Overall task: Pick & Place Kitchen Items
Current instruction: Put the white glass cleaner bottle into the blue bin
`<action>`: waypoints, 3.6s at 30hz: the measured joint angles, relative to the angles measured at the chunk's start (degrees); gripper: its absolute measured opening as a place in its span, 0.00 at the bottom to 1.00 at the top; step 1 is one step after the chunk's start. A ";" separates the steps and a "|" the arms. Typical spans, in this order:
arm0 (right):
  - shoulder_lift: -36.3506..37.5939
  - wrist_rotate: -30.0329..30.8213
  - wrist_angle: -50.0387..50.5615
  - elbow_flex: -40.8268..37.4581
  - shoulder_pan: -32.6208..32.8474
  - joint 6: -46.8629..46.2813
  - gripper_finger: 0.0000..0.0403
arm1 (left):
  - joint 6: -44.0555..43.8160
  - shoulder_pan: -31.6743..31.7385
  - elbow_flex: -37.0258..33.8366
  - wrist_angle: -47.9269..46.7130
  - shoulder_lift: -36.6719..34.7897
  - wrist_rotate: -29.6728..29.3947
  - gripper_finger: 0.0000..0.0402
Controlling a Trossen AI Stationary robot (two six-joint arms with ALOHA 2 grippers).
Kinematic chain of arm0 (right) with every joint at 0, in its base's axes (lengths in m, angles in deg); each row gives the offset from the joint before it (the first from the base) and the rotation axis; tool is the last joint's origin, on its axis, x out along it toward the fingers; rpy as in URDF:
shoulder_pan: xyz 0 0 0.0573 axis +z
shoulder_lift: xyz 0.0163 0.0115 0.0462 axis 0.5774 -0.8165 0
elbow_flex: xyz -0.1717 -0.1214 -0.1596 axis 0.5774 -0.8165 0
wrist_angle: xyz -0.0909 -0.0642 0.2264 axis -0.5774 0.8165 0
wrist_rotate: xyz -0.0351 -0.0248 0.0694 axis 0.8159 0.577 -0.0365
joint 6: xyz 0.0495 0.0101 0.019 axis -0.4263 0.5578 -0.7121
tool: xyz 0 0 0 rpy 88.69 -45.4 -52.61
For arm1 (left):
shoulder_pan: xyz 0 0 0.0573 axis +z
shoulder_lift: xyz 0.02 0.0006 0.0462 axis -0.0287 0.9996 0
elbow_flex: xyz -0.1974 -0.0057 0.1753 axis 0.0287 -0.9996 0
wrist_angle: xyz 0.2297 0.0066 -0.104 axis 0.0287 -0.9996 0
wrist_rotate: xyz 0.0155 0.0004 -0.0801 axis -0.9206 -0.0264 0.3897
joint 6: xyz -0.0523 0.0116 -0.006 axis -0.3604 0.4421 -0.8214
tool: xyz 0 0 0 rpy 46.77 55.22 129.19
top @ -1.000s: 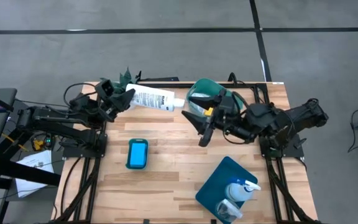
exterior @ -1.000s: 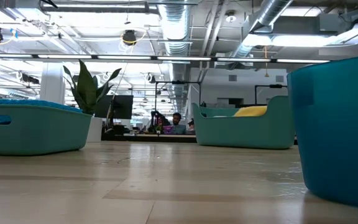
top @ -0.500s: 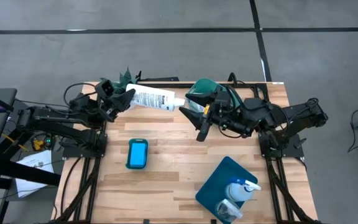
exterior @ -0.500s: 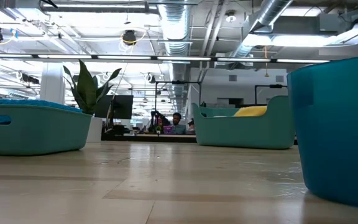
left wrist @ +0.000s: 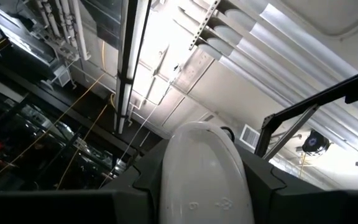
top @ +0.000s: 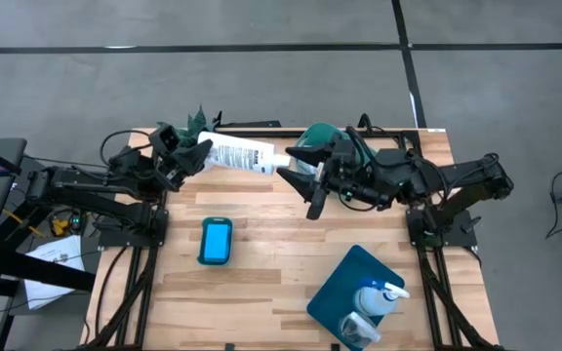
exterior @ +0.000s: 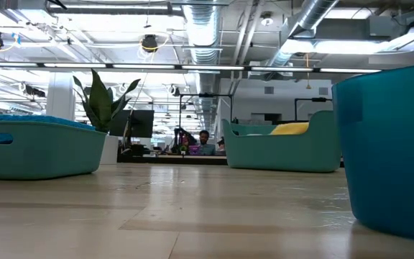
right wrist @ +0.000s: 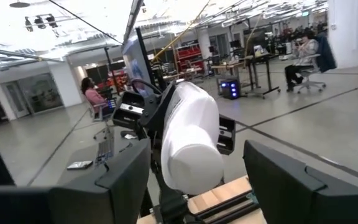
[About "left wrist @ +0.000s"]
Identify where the white ceiling pipe bundle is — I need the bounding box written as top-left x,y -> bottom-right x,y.
34,0 -> 92,62

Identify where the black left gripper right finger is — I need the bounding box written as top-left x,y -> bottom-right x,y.
235,144 -> 323,224

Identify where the black overhead rig frame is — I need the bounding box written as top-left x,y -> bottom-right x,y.
255,42 -> 358,161

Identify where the blue liquid spray bottle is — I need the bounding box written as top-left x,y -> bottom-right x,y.
158,121 -> 256,224

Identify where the smooth silver ceiling duct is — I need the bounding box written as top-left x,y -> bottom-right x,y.
222,8 -> 358,147
197,42 -> 358,161
258,2 -> 358,125

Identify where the long ceiling light strip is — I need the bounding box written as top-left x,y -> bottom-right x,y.
113,0 -> 152,135

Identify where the black yellow ceiling reel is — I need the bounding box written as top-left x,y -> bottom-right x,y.
301,129 -> 331,158

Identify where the yellow hanging cord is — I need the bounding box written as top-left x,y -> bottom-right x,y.
0,73 -> 107,191
56,104 -> 109,190

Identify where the white wall vent grille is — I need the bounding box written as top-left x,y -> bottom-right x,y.
239,124 -> 261,150

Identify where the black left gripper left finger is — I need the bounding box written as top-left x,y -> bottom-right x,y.
101,138 -> 170,224

